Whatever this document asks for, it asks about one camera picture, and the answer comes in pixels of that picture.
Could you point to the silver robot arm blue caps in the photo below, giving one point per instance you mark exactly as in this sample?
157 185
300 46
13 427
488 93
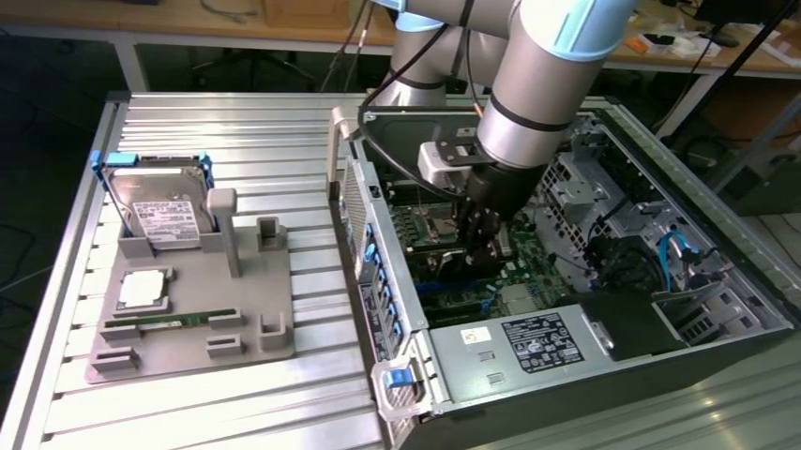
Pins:
538 70

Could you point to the wooden desk white frame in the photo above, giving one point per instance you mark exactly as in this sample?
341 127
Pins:
759 65
93 14

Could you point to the dark box on floor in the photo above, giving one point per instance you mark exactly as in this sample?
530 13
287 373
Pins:
763 187

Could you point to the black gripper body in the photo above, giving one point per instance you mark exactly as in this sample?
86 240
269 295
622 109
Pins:
500 192

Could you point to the CPU socket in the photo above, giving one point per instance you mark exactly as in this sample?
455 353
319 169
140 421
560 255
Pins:
440 225

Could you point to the metal disk bay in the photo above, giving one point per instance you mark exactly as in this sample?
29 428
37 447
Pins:
572 192

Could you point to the silver CPU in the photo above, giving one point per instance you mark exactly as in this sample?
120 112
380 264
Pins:
142 289

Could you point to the black slanted pole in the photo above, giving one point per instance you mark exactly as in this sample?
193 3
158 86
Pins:
744 51

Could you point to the grey plastic parts rack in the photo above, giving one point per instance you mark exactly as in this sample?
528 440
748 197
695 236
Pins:
205 347

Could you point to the black monitor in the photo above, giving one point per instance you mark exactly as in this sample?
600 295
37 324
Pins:
731 9

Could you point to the blue expansion slot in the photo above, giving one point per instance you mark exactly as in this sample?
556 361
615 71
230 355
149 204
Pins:
425 288

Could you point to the green motherboard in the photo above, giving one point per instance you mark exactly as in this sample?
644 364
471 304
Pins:
531 276

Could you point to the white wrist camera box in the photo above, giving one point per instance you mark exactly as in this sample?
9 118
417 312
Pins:
433 164

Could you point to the black open PC case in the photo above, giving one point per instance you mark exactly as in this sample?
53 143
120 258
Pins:
563 403

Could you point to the blue case latch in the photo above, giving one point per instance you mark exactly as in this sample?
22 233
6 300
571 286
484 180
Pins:
397 378

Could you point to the hard disk in blue carrier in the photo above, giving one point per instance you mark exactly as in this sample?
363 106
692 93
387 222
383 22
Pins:
165 211

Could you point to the grey power supply unit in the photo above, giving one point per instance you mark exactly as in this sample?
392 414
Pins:
475 370

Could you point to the black plastic fan shroud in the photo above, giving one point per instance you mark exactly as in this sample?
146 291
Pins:
631 323

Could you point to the green RAM stick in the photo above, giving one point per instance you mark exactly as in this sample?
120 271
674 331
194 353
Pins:
181 320

